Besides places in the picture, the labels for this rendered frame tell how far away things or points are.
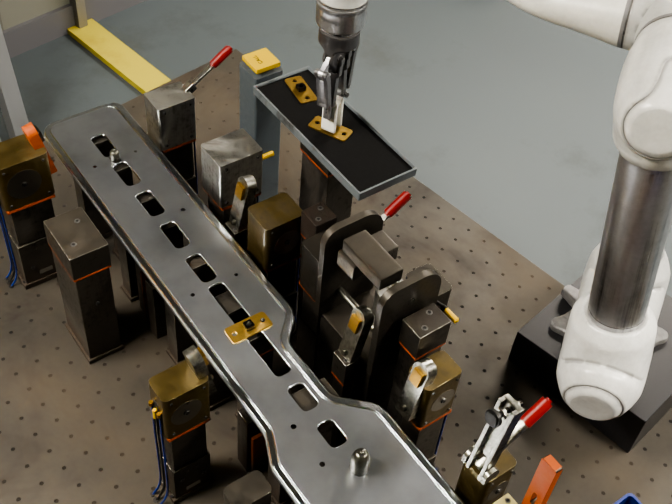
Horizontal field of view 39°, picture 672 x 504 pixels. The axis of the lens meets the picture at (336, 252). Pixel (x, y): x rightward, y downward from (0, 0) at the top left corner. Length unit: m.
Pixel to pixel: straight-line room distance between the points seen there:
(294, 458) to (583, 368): 0.54
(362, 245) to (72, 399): 0.74
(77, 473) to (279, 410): 0.49
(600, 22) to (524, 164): 2.17
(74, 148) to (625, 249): 1.15
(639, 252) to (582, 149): 2.25
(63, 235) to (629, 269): 1.03
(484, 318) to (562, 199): 1.44
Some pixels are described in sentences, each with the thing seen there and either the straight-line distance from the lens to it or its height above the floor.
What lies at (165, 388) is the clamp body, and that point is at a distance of 1.63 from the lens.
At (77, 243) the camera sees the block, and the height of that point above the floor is 1.03.
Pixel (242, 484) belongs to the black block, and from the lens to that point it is 1.59.
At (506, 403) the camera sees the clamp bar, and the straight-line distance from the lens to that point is 1.46.
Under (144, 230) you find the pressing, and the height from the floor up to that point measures 1.00.
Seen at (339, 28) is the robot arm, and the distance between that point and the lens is 1.71.
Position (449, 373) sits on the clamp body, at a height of 1.07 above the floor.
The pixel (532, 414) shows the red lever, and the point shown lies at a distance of 1.55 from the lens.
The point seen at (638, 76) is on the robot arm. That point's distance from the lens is 1.39.
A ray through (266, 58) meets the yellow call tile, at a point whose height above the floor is 1.16.
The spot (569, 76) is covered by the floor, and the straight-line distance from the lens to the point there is 4.19.
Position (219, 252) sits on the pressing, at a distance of 1.87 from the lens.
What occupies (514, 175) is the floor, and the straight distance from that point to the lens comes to 3.64.
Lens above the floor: 2.39
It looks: 47 degrees down
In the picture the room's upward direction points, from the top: 6 degrees clockwise
